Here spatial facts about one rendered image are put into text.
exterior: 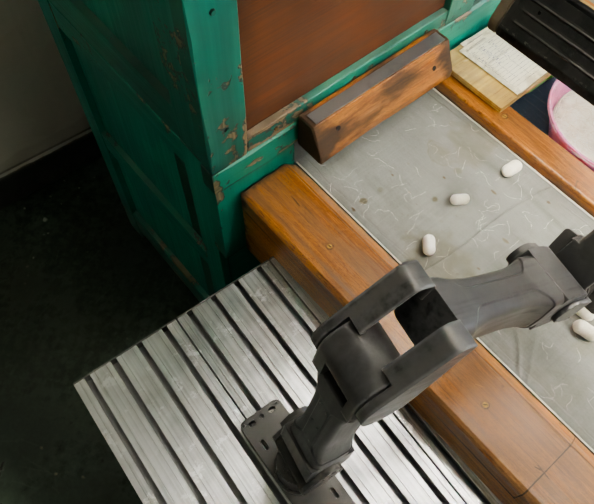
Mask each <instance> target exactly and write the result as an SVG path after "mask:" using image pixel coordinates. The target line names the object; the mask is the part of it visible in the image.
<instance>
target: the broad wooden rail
mask: <svg viewBox="0 0 594 504"><path fill-rule="evenodd" d="M241 203H242V211H243V220H244V229H245V238H246V247H247V249H248V250H249V251H250V252H251V253H252V254H253V255H254V257H255V258H256V259H257V260H258V261H259V262H260V263H263V262H264V261H266V260H269V259H270V258H271V257H272V256H273V257H274V258H275V259H276V260H277V261H278V262H279V263H280V264H281V265H282V266H283V267H284V268H285V269H286V270H287V272H288V273H289V274H290V275H291V276H292V277H293V278H294V279H295V280H296V281H297V282H298V283H299V285H300V286H301V287H302V288H303V289H304V290H305V291H306V292H307V293H308V294H309V295H310V296H311V297H312V299H313V300H314V301H315V302H316V303H317V304H318V305H319V306H320V307H321V308H322V309H323V310H324V311H325V313H326V314H327V315H328V316H329V317H331V316H332V315H333V314H335V313H336V312H337V311H339V310H340V309H341V308H343V307H344V306H345V305H346V304H348V303H349V302H350V301H352V300H353V299H354V298H356V297H357V296H358V295H360V294H361V293H362V292H363V291H365V290H366V289H367V288H369V287H370V286H371V285H373V284H374V283H375V282H377V281H378V280H379V279H380V278H382V277H383V276H384V275H386V274H387V273H388V272H390V271H391V270H392V269H394V268H395V267H396V266H398V265H399V264H398V263H397V262H396V261H395V260H394V259H393V258H392V257H391V256H390V255H389V254H388V253H387V252H386V251H385V250H383V249H382V248H381V247H380V246H379V245H378V244H377V243H376V242H375V241H374V240H373V239H372V238H371V237H370V236H369V235H368V234H367V233H366V232H365V231H364V230H363V229H362V228H361V227H360V226H359V225H358V224H357V223H356V222H355V221H354V220H353V219H352V218H351V217H350V216H349V215H348V214H347V213H346V212H345V211H344V210H343V209H342V208H341V207H339V206H338V205H337V204H336V203H335V202H334V201H333V200H332V199H331V198H330V197H329V196H328V195H327V194H326V193H325V192H324V191H323V190H322V189H321V188H320V187H319V186H318V185H317V184H316V183H315V182H314V181H313V180H312V179H311V178H310V177H309V176H308V175H307V174H306V173H305V172H304V171H303V170H302V169H301V168H300V167H299V166H298V165H292V164H283V165H282V166H280V167H279V168H277V169H276V170H274V171H273V172H271V173H270V174H268V175H267V176H265V177H264V178H262V179H261V180H259V181H258V182H256V183H255V184H253V185H252V186H250V187H249V188H247V189H246V190H244V191H243V192H241ZM379 322H380V324H381V325H382V327H383V329H384V330H385V332H386V333H387V335H388V336H389V338H390V339H391V341H392V342H393V344H394V346H395V347H396V349H397V350H398V352H399V353H400V355H402V354H403V353H405V352H406V351H408V350H409V349H410V348H412V347H413V346H414V344H413V343H412V341H411V340H410V338H409V337H408V335H407V334H406V332H405V331H404V329H403V328H402V326H401V325H400V323H399V321H398V320H397V318H396V316H395V313H394V310H393V311H392V312H390V313H389V314H388V315H386V316H385V317H384V318H382V319H381V320H380V321H379ZM474 340H475V342H476V343H477V344H478V347H476V348H475V349H474V350H473V351H471V352H470V353H469V354H468V355H467V356H465V357H464V358H463V359H462V360H460V361H459V362H458V363H457V364H456V365H454V366H453V367H452V368H451V369H449V370H448V371H447V372H446V373H445V374H443V375H442V376H441V377H440V378H438V379H437V380H436V381H435V382H434V383H432V384H431V385H430V386H429V387H427V388H426V389H425V390H424V391H423V392H421V393H420V394H419V395H418V396H416V397H415V398H414V399H413V400H411V401H410V402H409V403H410V404H411V405H412V406H413V407H414V409H415V410H416V411H417V412H418V413H419V414H420V415H421V416H422V417H423V418H424V419H425V420H426V421H427V423H428V424H429V425H430V426H431V427H432V428H433V429H434V430H435V431H436V432H437V433H438V434H439V436H440V437H441V438H442V439H443V440H444V441H445V442H446V443H447V444H448V445H449V446H450V447H451V448H452V450H453V451H454V452H455V453H456V454H457V455H458V456H459V457H460V458H461V459H462V460H463V462H464V463H465V464H466V465H467V466H468V467H469V468H470V469H471V470H472V471H473V472H474V473H475V474H476V475H477V476H478V478H479V479H480V480H481V481H482V482H483V483H484V484H485V485H486V486H487V487H488V488H489V489H490V490H491V492H492V493H493V494H494V495H495V496H496V497H497V498H498V499H499V500H500V501H501V502H502V503H503V504H594V455H593V454H592V453H591V452H590V451H589V450H588V449H587V448H586V447H585V446H584V445H583V444H582V443H581V442H580V441H579V440H578V439H577V438H576V437H575V436H574V435H573V434H572V433H571V432H570V431H569V430H568V429H567V428H566V427H565V426H564V425H563V424H562V423H561V422H560V421H559V420H557V419H556V418H555V417H554V416H553V415H552V414H551V413H550V412H549V411H548V410H547V409H546V408H545V407H544V406H543V405H542V404H541V403H540V402H539V401H538V400H537V399H536V398H535V397H534V396H533V395H532V394H531V393H530V392H529V391H528V390H527V389H526V388H525V387H524V386H523V385H522V384H521V383H520V382H519V381H518V380H517V379H516V378H514V377H513V376H512V375H511V374H510V373H509V372H508V371H507V370H506V369H505V368H504V367H503V366H502V365H501V364H500V363H499V362H498V361H497V360H496V359H495V358H494V357H493V356H492V355H491V354H490V353H489V352H488V351H487V350H486V349H485V348H484V347H483V346H482V345H481V344H480V343H479V342H478V341H477V340H476V339H474Z"/></svg>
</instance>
